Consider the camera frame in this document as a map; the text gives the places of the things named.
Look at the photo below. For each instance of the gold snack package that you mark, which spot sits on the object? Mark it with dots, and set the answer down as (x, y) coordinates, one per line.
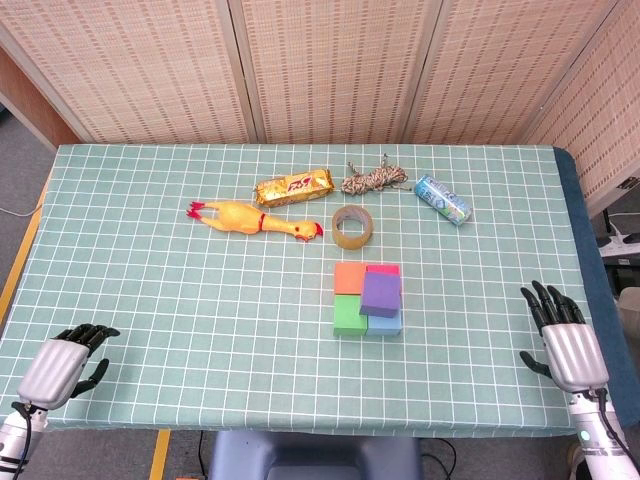
(295, 187)

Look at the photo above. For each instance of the yellow floor tape strip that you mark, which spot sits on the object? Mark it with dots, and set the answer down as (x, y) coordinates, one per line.
(160, 455)
(22, 250)

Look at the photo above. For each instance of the yellow rubber chicken toy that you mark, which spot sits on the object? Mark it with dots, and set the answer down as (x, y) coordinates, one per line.
(235, 217)

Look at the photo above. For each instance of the black floor device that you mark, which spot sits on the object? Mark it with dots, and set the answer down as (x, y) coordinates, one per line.
(622, 275)

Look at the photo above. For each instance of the clear packing tape roll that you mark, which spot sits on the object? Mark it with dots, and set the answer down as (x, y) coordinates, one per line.
(350, 242)

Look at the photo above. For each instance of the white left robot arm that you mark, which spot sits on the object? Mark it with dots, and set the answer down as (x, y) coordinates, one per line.
(12, 440)

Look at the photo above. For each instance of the light blue drink can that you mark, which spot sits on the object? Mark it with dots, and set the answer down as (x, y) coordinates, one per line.
(442, 199)

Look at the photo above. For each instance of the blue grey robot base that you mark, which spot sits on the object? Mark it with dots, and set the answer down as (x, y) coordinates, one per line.
(300, 455)

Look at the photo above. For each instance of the purple foam block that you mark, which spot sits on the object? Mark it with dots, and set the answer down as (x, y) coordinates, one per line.
(380, 292)

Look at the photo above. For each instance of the brown wooden cabinet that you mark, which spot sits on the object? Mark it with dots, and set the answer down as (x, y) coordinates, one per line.
(25, 100)

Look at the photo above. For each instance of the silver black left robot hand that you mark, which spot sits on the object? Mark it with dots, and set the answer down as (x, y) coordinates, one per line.
(52, 367)

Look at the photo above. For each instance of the pink red foam block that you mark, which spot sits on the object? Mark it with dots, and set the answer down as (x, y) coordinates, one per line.
(382, 269)

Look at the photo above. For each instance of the woven folding screen panel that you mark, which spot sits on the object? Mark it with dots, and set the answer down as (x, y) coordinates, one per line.
(335, 65)
(500, 65)
(125, 65)
(600, 125)

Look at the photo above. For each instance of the green foam block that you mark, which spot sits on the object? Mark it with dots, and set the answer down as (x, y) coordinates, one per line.
(347, 315)

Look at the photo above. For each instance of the light blue foam block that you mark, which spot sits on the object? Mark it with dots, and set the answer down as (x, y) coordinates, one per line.
(385, 326)

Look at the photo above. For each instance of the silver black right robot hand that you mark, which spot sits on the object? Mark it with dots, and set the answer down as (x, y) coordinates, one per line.
(575, 352)

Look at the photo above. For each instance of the orange foam block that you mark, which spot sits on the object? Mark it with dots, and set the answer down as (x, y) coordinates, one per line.
(349, 277)

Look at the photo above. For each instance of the green checked tablecloth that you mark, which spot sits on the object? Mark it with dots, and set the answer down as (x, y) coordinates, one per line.
(200, 300)

